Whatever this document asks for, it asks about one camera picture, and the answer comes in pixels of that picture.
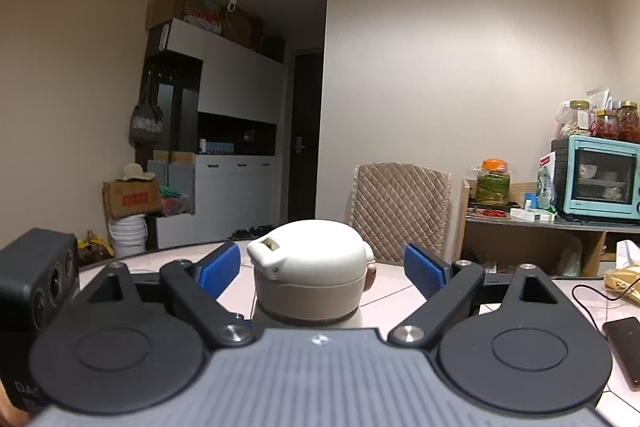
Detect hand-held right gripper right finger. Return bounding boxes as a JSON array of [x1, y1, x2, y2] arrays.
[[387, 243, 569, 349]]

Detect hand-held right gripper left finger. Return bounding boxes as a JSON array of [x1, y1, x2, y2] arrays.
[[75, 241, 254, 350]]

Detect cream insulated bottle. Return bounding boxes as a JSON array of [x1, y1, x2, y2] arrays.
[[250, 299, 365, 331]]

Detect cream bottle cap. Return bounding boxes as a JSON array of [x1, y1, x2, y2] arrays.
[[247, 220, 377, 324]]

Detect chair with quilted cover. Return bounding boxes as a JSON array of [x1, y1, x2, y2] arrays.
[[349, 164, 452, 266]]

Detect yellow floor toys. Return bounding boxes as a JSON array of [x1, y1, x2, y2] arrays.
[[77, 231, 116, 266]]

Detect wooden side shelf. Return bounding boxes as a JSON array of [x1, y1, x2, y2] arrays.
[[461, 179, 640, 278]]

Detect leaning flat boards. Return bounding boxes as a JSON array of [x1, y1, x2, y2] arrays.
[[147, 150, 196, 216]]

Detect pickle jar with orange lid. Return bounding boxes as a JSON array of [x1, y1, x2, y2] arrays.
[[476, 159, 512, 206]]

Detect cardboard box with red print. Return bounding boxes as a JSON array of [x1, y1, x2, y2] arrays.
[[103, 179, 164, 221]]

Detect flat white box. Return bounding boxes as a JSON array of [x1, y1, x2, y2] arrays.
[[510, 207, 556, 222]]

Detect straw hat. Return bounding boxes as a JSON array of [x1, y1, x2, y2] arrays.
[[117, 163, 157, 183]]

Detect green and white bag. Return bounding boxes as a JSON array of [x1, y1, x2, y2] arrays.
[[537, 152, 559, 210]]

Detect dark door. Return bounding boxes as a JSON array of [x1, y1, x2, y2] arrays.
[[287, 49, 324, 224]]

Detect grey hanging bag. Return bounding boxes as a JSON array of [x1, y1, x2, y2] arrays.
[[129, 72, 165, 146]]

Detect white and black cabinet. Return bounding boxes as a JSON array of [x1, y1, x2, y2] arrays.
[[142, 18, 285, 249]]

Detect teal toaster oven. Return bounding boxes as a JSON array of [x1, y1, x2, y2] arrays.
[[551, 135, 640, 222]]

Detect yellow tissue pack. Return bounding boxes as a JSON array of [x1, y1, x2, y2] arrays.
[[604, 239, 640, 306]]

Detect glass jar with pale contents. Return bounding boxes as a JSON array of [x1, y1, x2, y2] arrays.
[[556, 100, 592, 138]]

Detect black smartphone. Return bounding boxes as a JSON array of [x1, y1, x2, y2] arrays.
[[602, 317, 640, 392]]

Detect small jar of red contents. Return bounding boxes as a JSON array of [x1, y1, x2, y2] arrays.
[[595, 109, 619, 138]]

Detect plain cardboard box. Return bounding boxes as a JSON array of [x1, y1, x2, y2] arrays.
[[220, 7, 264, 50], [146, 0, 187, 30]]

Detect white pouch packet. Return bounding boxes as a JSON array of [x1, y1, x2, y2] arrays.
[[586, 87, 614, 110]]

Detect tall jar of red contents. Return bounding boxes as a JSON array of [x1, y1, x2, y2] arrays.
[[616, 101, 640, 143]]

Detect black charging cable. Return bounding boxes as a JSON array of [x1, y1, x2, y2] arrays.
[[571, 284, 621, 335]]

